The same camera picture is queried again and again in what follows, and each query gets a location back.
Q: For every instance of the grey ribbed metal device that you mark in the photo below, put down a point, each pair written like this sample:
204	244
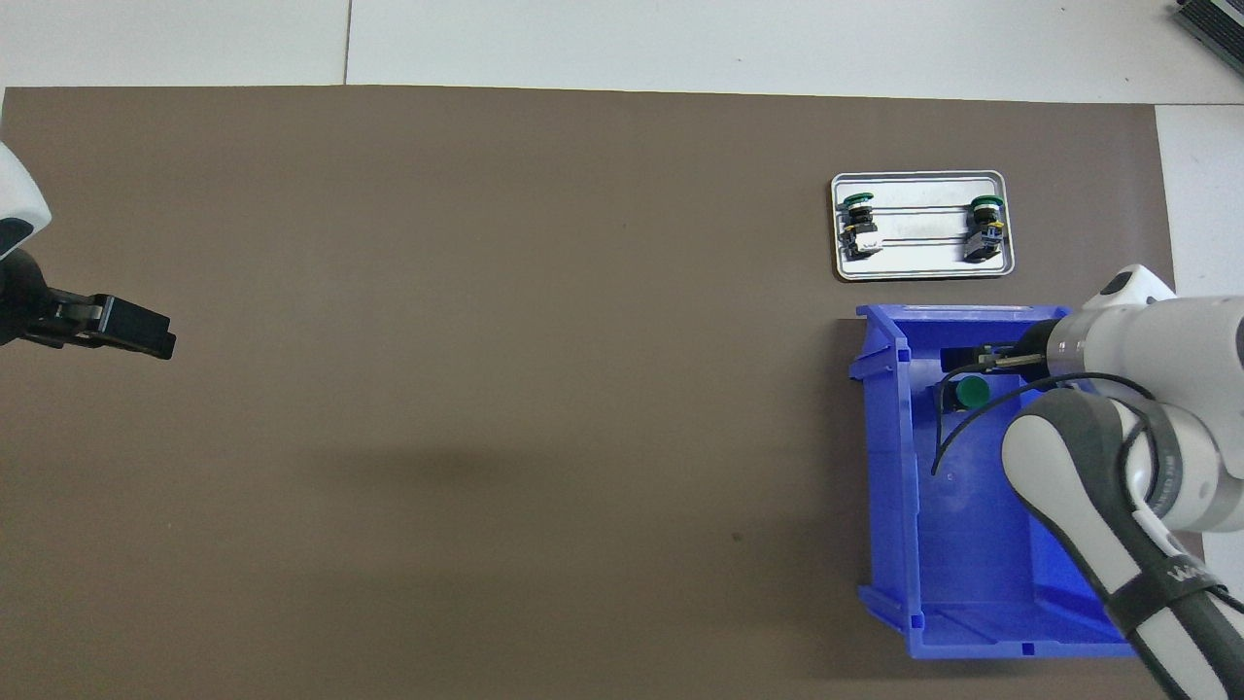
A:
1220	29

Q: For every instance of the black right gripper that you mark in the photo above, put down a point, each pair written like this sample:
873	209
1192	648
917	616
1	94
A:
1033	352

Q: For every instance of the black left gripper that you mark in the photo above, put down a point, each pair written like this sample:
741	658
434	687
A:
24	306

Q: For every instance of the blue plastic storage bin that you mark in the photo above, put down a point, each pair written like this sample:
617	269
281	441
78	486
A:
972	544

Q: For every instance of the green push button switch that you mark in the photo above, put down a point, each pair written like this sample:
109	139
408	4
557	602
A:
859	226
984	228
970	392

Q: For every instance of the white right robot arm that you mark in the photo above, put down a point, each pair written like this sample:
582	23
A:
1166	350

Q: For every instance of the grey metal tray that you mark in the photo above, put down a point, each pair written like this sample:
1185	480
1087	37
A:
923	258

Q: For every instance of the brown table mat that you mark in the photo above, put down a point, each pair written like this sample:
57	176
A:
486	389

